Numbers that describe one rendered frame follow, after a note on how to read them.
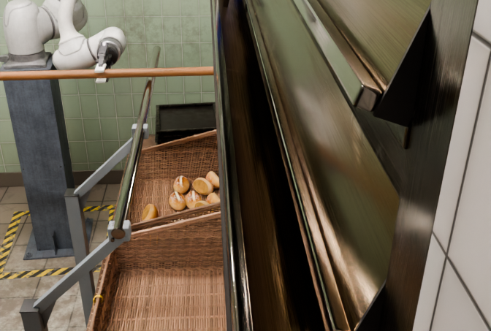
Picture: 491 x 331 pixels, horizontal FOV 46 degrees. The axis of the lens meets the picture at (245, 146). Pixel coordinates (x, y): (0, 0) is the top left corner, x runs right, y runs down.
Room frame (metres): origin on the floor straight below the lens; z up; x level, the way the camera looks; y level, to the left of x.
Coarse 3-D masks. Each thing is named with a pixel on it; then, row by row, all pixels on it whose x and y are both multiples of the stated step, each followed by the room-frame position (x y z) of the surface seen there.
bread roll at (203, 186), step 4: (196, 180) 2.05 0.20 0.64; (200, 180) 2.04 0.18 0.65; (204, 180) 2.03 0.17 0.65; (208, 180) 2.04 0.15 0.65; (196, 184) 2.04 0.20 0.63; (200, 184) 2.03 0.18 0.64; (204, 184) 2.02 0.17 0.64; (208, 184) 2.02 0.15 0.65; (196, 188) 2.03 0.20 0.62; (200, 188) 2.02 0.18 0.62; (204, 188) 2.01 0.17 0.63; (208, 188) 2.01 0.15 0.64; (212, 188) 2.01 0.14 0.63; (200, 192) 2.01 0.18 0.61; (204, 192) 2.01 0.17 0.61; (208, 192) 2.00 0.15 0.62
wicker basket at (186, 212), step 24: (168, 144) 2.13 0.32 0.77; (216, 144) 2.15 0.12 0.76; (144, 168) 2.13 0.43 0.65; (168, 168) 2.13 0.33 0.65; (192, 168) 2.15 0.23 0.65; (144, 192) 2.04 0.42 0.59; (168, 192) 2.04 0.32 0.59; (216, 192) 2.05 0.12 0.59; (168, 216) 1.60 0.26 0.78; (192, 216) 1.61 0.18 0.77; (168, 240) 1.60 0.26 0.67; (216, 240) 1.62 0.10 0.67
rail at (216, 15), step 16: (224, 64) 1.27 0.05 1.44; (224, 80) 1.17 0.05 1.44; (224, 96) 1.08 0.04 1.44; (224, 112) 1.00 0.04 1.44; (224, 128) 0.93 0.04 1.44; (224, 144) 0.87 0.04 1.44; (224, 160) 0.82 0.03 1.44; (224, 176) 0.77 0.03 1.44; (224, 192) 0.73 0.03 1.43; (240, 224) 0.64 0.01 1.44; (240, 240) 0.60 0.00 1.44; (240, 256) 0.57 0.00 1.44; (240, 272) 0.54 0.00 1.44; (240, 288) 0.51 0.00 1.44; (240, 304) 0.49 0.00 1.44; (240, 320) 0.46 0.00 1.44
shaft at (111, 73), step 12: (0, 72) 1.80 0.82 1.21; (12, 72) 1.80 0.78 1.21; (24, 72) 1.80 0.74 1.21; (36, 72) 1.81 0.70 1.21; (48, 72) 1.81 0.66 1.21; (60, 72) 1.81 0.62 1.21; (72, 72) 1.82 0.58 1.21; (84, 72) 1.82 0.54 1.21; (96, 72) 1.82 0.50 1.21; (108, 72) 1.82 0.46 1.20; (120, 72) 1.83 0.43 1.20; (132, 72) 1.83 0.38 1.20; (144, 72) 1.83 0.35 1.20; (156, 72) 1.84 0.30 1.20; (168, 72) 1.84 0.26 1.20; (180, 72) 1.85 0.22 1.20; (192, 72) 1.85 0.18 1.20; (204, 72) 1.85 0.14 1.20
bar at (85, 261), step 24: (144, 96) 1.69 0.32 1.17; (144, 120) 1.53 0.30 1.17; (72, 192) 1.47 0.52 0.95; (72, 216) 1.45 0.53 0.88; (120, 216) 1.03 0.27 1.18; (72, 240) 1.45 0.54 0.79; (120, 240) 0.99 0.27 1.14; (96, 264) 1.00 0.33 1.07; (24, 312) 0.97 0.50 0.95; (48, 312) 0.99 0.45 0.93
